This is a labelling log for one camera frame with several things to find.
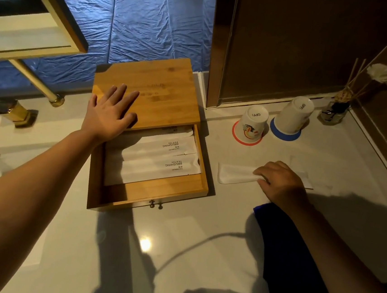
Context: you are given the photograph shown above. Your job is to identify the person's left hand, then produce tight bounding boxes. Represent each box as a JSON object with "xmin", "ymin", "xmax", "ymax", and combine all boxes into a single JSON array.
[{"xmin": 79, "ymin": 80, "xmax": 142, "ymax": 147}]

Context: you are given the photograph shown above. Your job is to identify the person's right hand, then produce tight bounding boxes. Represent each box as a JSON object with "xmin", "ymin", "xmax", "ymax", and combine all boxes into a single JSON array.
[{"xmin": 250, "ymin": 158, "xmax": 312, "ymax": 215}]

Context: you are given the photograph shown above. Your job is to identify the plain white packet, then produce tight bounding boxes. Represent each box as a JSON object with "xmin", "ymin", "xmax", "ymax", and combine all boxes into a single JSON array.
[{"xmin": 216, "ymin": 149, "xmax": 316, "ymax": 193}]

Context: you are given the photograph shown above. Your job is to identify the bamboo box lid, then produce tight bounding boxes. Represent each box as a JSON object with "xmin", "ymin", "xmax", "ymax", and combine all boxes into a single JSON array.
[{"xmin": 89, "ymin": 50, "xmax": 207, "ymax": 137}]

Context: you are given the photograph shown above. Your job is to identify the person's left forearm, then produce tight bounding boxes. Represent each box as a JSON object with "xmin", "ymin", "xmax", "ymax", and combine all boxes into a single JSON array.
[{"xmin": 0, "ymin": 122, "xmax": 103, "ymax": 293}]

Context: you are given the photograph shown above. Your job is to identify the person's right forearm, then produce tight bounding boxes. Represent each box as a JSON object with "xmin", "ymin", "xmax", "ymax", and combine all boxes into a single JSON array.
[{"xmin": 281, "ymin": 199, "xmax": 387, "ymax": 293}]

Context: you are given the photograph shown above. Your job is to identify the white toothbrush packet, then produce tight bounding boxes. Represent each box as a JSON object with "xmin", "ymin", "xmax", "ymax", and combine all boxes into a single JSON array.
[
  {"xmin": 103, "ymin": 144, "xmax": 203, "ymax": 195},
  {"xmin": 107, "ymin": 119, "xmax": 195, "ymax": 149},
  {"xmin": 105, "ymin": 128, "xmax": 200, "ymax": 169}
]

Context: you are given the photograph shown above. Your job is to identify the blue coaster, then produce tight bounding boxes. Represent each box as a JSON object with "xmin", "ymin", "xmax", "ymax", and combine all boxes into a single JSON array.
[{"xmin": 269, "ymin": 116, "xmax": 303, "ymax": 142}]

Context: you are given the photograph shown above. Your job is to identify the white paper cup colourful print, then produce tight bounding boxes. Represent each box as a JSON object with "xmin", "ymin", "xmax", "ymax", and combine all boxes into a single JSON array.
[{"xmin": 233, "ymin": 103, "xmax": 270, "ymax": 145}]

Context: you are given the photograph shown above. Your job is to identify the gold metal stand leg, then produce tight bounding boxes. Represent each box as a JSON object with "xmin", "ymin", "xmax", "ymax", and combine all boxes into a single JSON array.
[{"xmin": 4, "ymin": 58, "xmax": 69, "ymax": 108}]

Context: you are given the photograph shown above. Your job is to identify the plain white paper cup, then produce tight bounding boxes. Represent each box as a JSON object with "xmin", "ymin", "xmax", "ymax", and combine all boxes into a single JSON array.
[{"xmin": 273, "ymin": 94, "xmax": 316, "ymax": 137}]

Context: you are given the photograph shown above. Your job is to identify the bamboo box base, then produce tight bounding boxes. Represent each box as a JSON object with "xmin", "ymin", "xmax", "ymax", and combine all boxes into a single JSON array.
[{"xmin": 86, "ymin": 115, "xmax": 215, "ymax": 222}]

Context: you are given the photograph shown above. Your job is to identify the gold faucet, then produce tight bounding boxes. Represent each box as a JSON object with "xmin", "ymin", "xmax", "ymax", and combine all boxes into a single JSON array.
[{"xmin": 0, "ymin": 99, "xmax": 40, "ymax": 139}]

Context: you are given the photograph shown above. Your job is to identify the glass diffuser bottle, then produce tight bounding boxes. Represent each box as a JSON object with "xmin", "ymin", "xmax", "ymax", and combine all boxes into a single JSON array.
[{"xmin": 319, "ymin": 98, "xmax": 350, "ymax": 128}]

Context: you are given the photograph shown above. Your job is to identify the gold framed vanity shelf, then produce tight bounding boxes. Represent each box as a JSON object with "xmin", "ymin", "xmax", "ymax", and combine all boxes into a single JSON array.
[{"xmin": 0, "ymin": 0, "xmax": 93, "ymax": 72}]

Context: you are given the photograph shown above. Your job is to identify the person's dark blue clothing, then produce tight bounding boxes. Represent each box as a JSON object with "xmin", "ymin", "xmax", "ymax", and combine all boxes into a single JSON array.
[{"xmin": 235, "ymin": 200, "xmax": 356, "ymax": 293}]

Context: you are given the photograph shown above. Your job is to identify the bundle of diffuser reeds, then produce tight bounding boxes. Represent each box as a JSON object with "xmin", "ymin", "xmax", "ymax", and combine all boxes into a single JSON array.
[{"xmin": 334, "ymin": 56, "xmax": 387, "ymax": 107}]

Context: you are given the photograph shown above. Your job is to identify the white diffuser flower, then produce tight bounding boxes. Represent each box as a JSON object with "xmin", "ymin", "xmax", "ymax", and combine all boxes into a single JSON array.
[{"xmin": 366, "ymin": 62, "xmax": 387, "ymax": 85}]

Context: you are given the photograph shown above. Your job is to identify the red ring coaster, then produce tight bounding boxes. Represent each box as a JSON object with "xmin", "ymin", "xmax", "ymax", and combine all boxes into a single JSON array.
[{"xmin": 231, "ymin": 119, "xmax": 265, "ymax": 148}]

